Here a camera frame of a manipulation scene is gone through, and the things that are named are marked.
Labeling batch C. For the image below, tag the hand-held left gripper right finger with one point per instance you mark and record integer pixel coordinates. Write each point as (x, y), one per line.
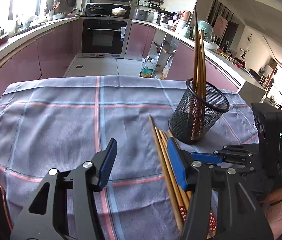
(177, 162)

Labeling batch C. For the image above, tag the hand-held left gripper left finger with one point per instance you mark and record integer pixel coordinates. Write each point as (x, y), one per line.
(107, 167)

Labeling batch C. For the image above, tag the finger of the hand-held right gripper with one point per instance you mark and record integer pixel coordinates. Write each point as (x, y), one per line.
(243, 172)
(206, 157)

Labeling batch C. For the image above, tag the bunch of wooden chopsticks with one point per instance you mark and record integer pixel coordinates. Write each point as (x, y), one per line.
(164, 160)

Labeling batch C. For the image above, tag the black mesh utensil holder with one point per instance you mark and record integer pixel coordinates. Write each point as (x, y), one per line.
(216, 120)

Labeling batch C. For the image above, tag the wooden chopstick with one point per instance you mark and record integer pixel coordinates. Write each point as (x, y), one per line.
(195, 42)
(204, 77)

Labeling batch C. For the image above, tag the person's right hand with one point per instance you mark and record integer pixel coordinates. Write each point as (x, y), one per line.
(277, 196)

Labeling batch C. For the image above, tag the plaid grey tablecloth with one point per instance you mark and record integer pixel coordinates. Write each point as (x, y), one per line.
(56, 130)

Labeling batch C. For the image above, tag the clear plastic bag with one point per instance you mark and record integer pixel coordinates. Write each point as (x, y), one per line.
(167, 70)

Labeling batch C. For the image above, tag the pink kitchen base cabinet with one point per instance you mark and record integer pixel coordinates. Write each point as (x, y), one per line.
(51, 50)
(181, 65)

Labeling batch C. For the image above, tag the plastic oil bottle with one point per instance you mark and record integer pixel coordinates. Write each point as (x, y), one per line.
(146, 70)

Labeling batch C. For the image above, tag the white bowl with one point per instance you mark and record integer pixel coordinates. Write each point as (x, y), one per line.
(211, 45)

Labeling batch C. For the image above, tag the black built-in oven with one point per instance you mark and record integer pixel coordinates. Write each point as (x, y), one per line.
(104, 38)

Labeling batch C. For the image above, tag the white canister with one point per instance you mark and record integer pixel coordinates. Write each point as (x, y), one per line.
(182, 27)

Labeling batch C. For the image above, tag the rose gold kettle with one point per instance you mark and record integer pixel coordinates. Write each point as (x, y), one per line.
(185, 16)

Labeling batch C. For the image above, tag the steel steamer pot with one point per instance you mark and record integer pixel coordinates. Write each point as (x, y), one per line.
(164, 18)

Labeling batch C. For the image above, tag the silver rice cooker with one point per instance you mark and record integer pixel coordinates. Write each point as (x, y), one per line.
(140, 15)

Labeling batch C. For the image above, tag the white casserole pot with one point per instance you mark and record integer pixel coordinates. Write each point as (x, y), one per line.
(119, 11)

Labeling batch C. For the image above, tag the black lidded wok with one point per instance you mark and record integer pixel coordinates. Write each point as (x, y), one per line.
(95, 10)

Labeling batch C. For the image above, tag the metal basin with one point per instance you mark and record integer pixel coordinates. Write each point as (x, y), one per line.
(59, 15)

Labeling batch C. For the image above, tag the dark red food container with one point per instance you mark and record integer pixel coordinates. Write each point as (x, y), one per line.
(1, 40)

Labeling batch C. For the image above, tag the hanging black frying pan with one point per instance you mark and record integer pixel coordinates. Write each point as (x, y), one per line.
(71, 1)

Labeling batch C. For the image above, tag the brown wall picture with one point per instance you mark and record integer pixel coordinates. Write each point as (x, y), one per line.
(220, 26)

